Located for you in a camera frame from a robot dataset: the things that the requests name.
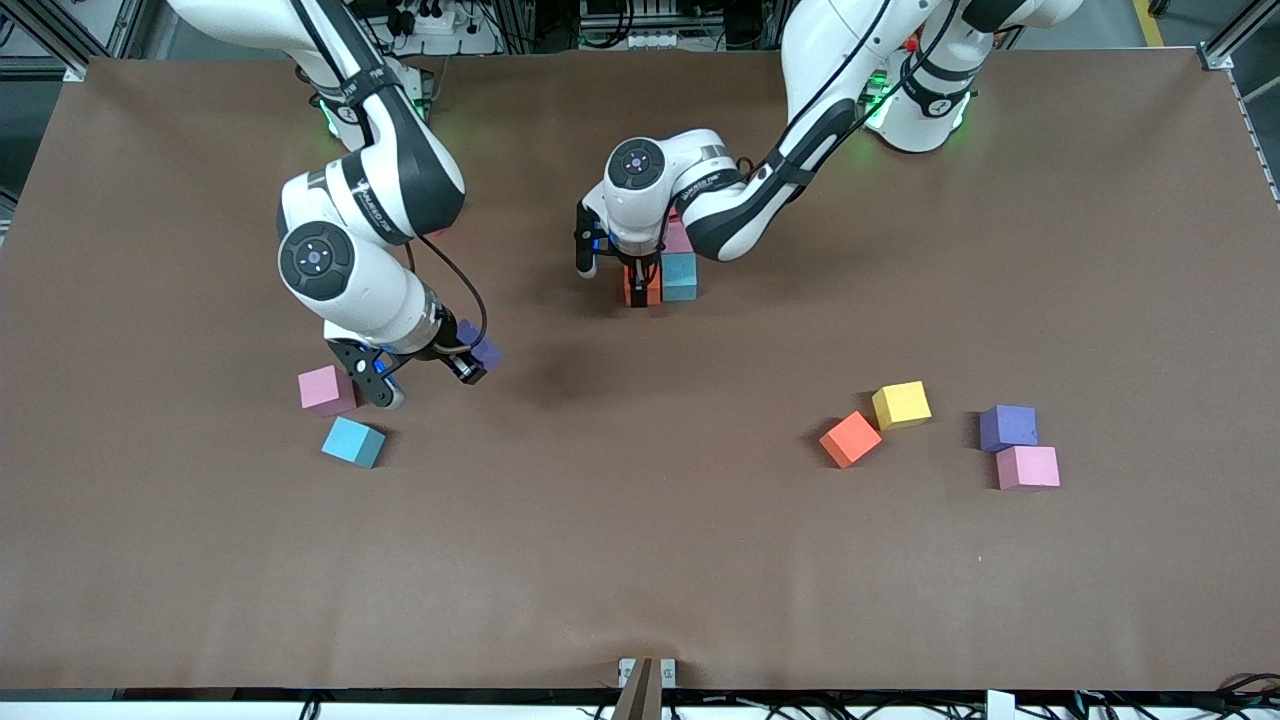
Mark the orange foam cube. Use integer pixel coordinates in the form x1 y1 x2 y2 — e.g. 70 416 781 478
818 410 884 470
623 258 662 308

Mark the purple foam cube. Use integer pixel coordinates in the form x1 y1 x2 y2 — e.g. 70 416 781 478
979 404 1039 453
455 318 504 373

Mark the blue foam cube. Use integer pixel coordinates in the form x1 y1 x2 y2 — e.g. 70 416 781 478
660 252 698 303
320 416 387 470

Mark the yellow foam cube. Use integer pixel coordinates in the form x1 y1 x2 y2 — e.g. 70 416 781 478
871 380 933 432

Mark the brown table cover sheet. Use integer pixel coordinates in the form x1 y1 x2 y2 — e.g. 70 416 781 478
0 50 1280 693

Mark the white power strip with plugs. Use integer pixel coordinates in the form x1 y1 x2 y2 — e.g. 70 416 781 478
385 0 501 56

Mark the silver metal bracket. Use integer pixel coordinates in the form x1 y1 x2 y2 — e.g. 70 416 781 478
617 657 679 690

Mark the brown camera post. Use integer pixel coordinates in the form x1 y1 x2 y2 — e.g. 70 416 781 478
610 657 666 720

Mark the aluminium frame profile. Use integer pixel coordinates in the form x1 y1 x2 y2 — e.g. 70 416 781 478
0 0 136 83
1195 0 1280 73

